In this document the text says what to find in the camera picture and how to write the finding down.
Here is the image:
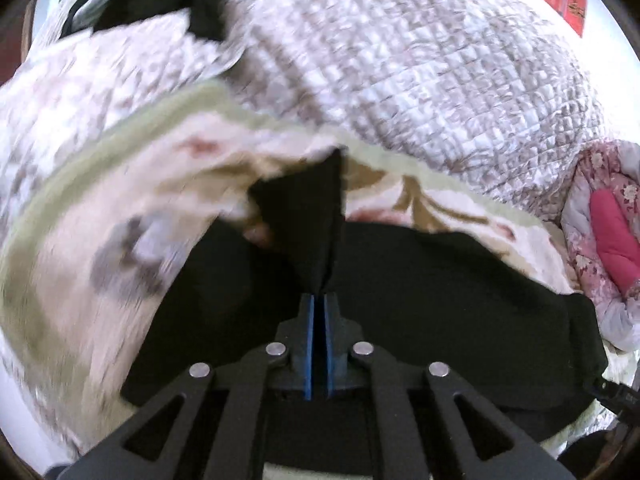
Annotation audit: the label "floral fleece blanket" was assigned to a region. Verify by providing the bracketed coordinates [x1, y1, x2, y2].
[0, 80, 626, 480]

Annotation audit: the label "brown wooden furniture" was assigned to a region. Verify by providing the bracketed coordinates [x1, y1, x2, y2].
[0, 2, 36, 86]

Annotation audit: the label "black garment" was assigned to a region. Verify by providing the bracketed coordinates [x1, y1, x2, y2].
[65, 0, 231, 43]

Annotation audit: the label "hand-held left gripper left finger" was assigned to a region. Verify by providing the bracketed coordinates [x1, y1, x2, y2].
[59, 293, 316, 480]

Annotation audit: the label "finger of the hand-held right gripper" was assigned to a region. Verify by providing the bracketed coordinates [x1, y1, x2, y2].
[592, 379, 640, 426]

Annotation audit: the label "pink floral quilt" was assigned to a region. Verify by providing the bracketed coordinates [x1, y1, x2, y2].
[560, 137, 640, 353]

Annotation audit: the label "quilted beige floral bedspread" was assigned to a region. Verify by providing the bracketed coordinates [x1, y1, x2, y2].
[0, 0, 618, 241]

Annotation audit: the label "magenta cloth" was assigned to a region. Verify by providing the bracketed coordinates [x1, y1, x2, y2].
[589, 191, 640, 293]

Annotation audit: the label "black pants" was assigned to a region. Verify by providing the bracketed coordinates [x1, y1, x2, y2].
[120, 147, 608, 443]

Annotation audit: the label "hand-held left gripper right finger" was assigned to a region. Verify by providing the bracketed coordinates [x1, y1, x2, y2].
[323, 293, 577, 480]

